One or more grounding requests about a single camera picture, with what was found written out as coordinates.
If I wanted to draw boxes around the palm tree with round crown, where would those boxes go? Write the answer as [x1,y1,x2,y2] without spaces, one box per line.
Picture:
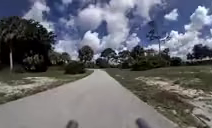
[77,45,95,65]

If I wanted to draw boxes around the round dark green bush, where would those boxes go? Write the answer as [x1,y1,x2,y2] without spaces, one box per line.
[63,61,87,75]

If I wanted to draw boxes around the row of trees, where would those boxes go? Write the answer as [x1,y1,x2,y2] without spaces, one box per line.
[48,43,212,72]

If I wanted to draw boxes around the pale concrete path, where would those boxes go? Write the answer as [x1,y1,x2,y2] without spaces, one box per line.
[0,68,182,128]

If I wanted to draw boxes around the tall thin pine tree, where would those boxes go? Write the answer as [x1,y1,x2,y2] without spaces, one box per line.
[146,29,172,57]

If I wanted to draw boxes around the patchy grass with sandy spots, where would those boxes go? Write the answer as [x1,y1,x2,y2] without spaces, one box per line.
[0,66,94,108]
[103,63,212,128]

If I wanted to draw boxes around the robot's own part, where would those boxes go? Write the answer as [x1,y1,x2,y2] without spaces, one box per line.
[66,119,80,128]
[135,117,151,128]

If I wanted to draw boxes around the large dark tree clump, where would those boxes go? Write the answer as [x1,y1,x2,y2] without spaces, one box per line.
[0,15,57,73]

